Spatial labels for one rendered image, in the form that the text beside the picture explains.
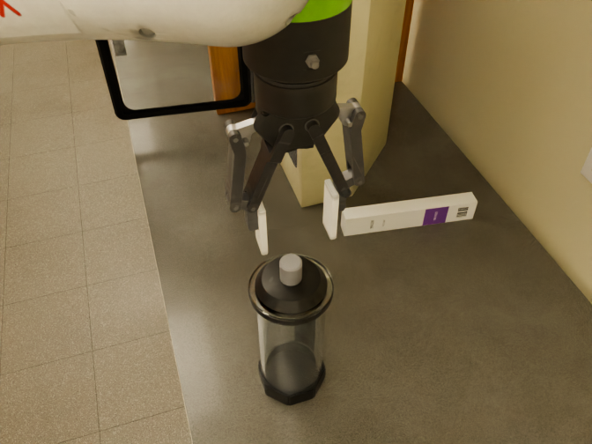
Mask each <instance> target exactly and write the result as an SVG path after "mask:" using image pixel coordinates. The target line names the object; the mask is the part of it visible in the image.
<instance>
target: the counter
mask: <svg viewBox="0 0 592 444"><path fill-rule="evenodd" d="M253 111H254V108H250V109H245V110H241V111H235V112H231V113H225V114H221V115H218V114H217V111H216V110H211V111H203V112H195V113H186V114H178V115H163V116H156V117H148V118H140V119H132V120H127V121H128V125H129V133H130V138H131V143H132V147H133V152H134V156H135V161H136V165H137V173H138V178H139V181H140V186H141V190H142V195H143V199H144V207H145V212H146V217H147V221H148V226H149V230H150V235H151V239H152V247H153V252H154V256H155V261H156V265H157V270H158V274H159V281H160V286H161V291H162V295H163V300H164V304H165V309H166V317H167V321H168V326H169V330H170V335H171V339H172V344H173V348H174V356H175V361H176V365H177V370H178V375H179V378H180V383H181V391H182V395H183V400H184V404H185V409H186V413H187V418H188V422H189V430H190V435H191V439H192V444H592V304H591V303H590V301H589V300H588V299H587V298H586V297H585V295H584V294H583V293H582V292H581V291H580V289H579V288H578V287H577V286H576V285H575V284H574V282H573V281H572V280H571V279H570V277H569V276H568V275H567V274H566V273H565V272H564V271H563V270H562V269H561V268H560V267H559V265H558V264H557V263H556V262H555V261H554V259H553V258H552V257H551V256H550V255H549V253H548V252H547V251H546V250H545V249H544V247H543V246H542V245H541V244H540V243H539V241H538V240H537V239H536V238H535V237H534V235H533V234H532V233H531V232H530V231H529V229H528V228H527V227H526V226H525V225H524V224H523V223H522V222H521V221H520V220H519V218H518V217H517V216H516V215H515V214H514V212H513V211H512V210H511V209H510V208H509V207H508V205H507V204H506V203H505V202H504V200H503V199H502V198H501V197H500V196H499V194H498V193H497V192H496V191H495V190H494V189H493V187H492V186H491V185H490V184H489V183H488V181H487V180H486V179H485V178H484V177H483V175H482V174H481V173H479V172H478V170H477V169H476V168H475V167H474V166H473V164H472V163H471V162H470V161H469V160H468V158H467V157H466V156H465V155H464V154H463V152H462V151H461V150H460V149H459V148H458V146H457V145H456V144H455V143H454V142H453V140H452V139H451V138H450V137H449V136H448V134H447V133H446V132H445V131H444V130H443V129H442V127H441V126H440V125H439V124H438V123H437V122H436V121H435V120H434V119H433V117H432V116H431V115H430V114H429V113H428V112H427V110H426V109H425V108H424V107H423V106H422V104H421V103H420V102H419V101H418V100H417V98H416V97H415V96H414V95H413V94H412V92H411V91H410V90H409V89H408V88H407V86H406V85H405V84H404V83H403V82H402V81H399V82H395V85H394V92H393V99H392V105H391V111H390V117H389V124H388V135H387V142H386V144H385V146H384V147H383V149H382V150H381V152H380V154H379V155H378V157H377V159H376V160H375V162H374V163H373V164H372V166H371V167H370V169H369V171H368V172H367V174H366V176H365V182H364V184H362V185H361V186H358V188H357V189H356V191H355V192H354V194H353V196H349V197H347V198H346V206H345V208H351V207H358V206H365V205H372V204H384V203H392V202H399V201H405V200H412V199H419V198H427V197H433V196H446V195H453V194H460V193H467V192H472V193H473V195H474V197H475V198H476V199H477V207H476V210H475V213H474V216H473V218H472V219H465V220H459V221H452V222H446V223H439V224H432V225H426V226H414V227H407V228H401V229H394V230H388V231H381V232H374V233H362V234H355V235H349V236H344V234H343V231H342V228H341V216H342V212H341V211H339V212H338V217H337V237H336V238H335V239H334V240H331V239H330V238H329V236H328V233H327V231H326V229H325V227H324V225H323V223H322V218H323V203H319V204H315V205H310V206H307V207H302V208H301V206H300V203H299V201H298V199H297V197H296V195H295V193H294V191H293V189H292V186H291V184H290V182H289V181H288V179H287V177H286V175H285V171H284V169H283V168H282V166H281V164H279V163H278V164H277V168H276V170H275V172H274V174H273V176H272V178H271V180H270V184H269V186H268V188H267V190H266V192H265V195H264V197H263V200H262V202H263V206H264V209H265V210H266V225H267V241H268V254H267V255H262V254H261V251H260V248H259V246H258V243H257V240H256V237H255V230H254V231H251V232H250V231H249V229H248V226H247V223H246V220H245V211H244V210H239V211H236V212H232V211H230V208H229V204H228V202H227V199H226V170H227V158H228V145H229V139H228V136H227V134H226V130H225V127H224V124H225V122H226V121H227V120H234V121H235V122H236V123H238V122H243V121H246V120H247V119H250V118H251V115H252V113H253ZM285 253H297V254H303V255H308V256H311V257H313V258H314V259H316V260H317V261H319V262H320V263H322V264H323V265H324V266H325V267H326V268H327V269H328V271H329V273H330V275H331V276H332V280H333V285H334V289H333V297H332V301H331V303H330V305H329V307H328V309H327V310H326V312H325V326H324V340H323V355H322V360H323V363H324V365H325V378H324V380H323V382H322V385H321V386H320V388H319V390H318V392H317V394H316V396H315V397H314V398H313V399H310V400H307V401H305V402H302V403H296V404H294V405H291V406H290V405H286V404H284V403H281V402H279V401H277V400H275V399H273V398H271V397H269V396H266V394H265V392H264V389H263V385H262V382H261V379H260V375H259V371H258V362H259V360H260V359H261V356H260V345H259V335H258V324H257V313H256V311H255V310H254V308H253V307H252V305H251V302H250V299H249V296H248V281H249V279H250V276H251V274H252V272H253V271H254V269H255V268H256V267H257V266H258V265H259V264H260V263H261V262H263V261H264V260H266V259H268V258H270V257H272V256H274V255H280V254H285Z"/></svg>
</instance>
